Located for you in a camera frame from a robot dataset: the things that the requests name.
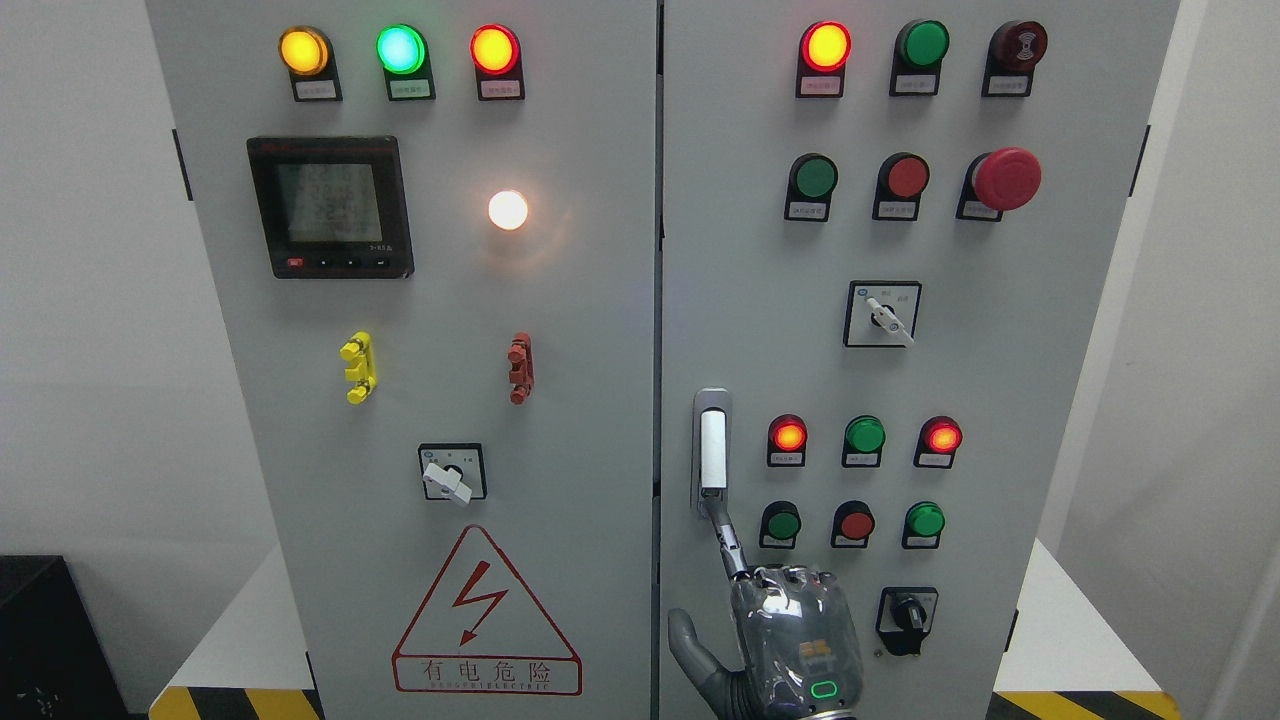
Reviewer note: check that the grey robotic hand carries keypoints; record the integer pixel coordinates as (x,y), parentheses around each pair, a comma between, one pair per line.
(802,656)

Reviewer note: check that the silver door handle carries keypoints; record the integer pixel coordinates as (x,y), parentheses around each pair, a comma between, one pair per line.
(710,448)

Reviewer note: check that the grey right cabinet door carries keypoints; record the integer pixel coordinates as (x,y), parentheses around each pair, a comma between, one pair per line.
(757,305)

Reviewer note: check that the grey cabinet door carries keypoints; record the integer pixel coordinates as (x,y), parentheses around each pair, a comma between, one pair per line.
(757,305)
(569,472)

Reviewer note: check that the grey left cabinet door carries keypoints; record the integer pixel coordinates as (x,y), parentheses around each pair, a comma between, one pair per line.
(569,472)

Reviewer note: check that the red lit lamp right door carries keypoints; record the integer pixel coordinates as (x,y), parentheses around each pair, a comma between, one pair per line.
(822,55)

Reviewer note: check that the red-ringed indicator lamp left door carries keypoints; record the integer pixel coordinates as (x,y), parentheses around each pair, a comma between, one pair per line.
(497,57)

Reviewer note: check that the green push button lower left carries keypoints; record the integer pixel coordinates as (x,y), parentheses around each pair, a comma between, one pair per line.
(780,525)

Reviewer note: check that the green push button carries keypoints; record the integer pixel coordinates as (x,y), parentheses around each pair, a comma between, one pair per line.
(780,525)
(923,526)
(811,182)

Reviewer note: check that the red push button lower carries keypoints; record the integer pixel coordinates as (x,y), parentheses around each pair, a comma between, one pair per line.
(852,525)

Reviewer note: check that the red push button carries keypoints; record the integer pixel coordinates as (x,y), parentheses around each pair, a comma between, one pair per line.
(901,182)
(852,525)

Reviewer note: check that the green push button lower right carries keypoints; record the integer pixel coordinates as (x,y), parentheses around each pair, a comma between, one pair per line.
(923,526)

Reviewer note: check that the red lit lamp middle left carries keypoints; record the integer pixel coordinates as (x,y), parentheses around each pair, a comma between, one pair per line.
(786,446)

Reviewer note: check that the red lit lamp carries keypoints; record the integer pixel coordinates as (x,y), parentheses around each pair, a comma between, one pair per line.
(937,443)
(786,446)

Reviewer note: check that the green lamp middle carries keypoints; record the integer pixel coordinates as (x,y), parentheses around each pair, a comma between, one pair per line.
(864,439)

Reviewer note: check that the red lit lamp middle right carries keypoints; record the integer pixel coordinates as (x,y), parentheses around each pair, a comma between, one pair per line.
(937,443)

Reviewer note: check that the white table with hazard stripes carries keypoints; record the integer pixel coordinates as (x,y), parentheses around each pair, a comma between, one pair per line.
(1063,661)

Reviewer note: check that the red electrical warning sticker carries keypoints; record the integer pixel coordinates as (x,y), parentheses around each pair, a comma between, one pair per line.
(480,629)

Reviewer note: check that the red terminal connector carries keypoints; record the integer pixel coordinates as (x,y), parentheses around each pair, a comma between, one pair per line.
(521,369)

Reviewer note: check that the green push button upper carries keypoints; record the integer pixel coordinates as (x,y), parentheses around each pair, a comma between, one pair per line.
(811,182)

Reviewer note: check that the red push button upper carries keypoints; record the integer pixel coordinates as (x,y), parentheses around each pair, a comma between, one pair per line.
(901,182)

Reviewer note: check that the red emergency stop button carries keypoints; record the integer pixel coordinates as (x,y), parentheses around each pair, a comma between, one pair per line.
(999,181)

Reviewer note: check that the white lit indicator lamp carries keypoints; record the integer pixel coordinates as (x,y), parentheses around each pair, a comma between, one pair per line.
(508,210)

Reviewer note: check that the yellow terminal connector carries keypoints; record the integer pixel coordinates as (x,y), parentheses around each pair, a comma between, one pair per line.
(360,370)

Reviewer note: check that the green lamp top right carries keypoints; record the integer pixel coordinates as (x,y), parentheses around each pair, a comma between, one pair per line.
(919,50)

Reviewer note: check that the dark red buzzer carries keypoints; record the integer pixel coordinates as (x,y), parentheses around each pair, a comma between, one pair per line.
(1014,52)

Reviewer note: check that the black digital power meter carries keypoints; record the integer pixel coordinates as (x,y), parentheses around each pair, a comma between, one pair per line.
(332,207)

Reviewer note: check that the green lit indicator lamp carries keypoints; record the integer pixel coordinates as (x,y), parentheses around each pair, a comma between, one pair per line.
(405,59)

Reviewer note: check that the black box on floor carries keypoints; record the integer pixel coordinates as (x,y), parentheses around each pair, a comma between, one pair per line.
(52,665)

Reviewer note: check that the yellow indicator lamp top left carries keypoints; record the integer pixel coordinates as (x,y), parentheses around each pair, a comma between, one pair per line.
(308,55)

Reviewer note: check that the black selector switch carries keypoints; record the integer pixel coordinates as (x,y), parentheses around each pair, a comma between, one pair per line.
(905,617)

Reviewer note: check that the white selector switch upper right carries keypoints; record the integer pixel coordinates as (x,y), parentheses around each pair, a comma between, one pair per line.
(881,313)

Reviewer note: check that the white selector switch left door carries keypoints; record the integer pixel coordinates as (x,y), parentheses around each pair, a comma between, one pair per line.
(453,472)

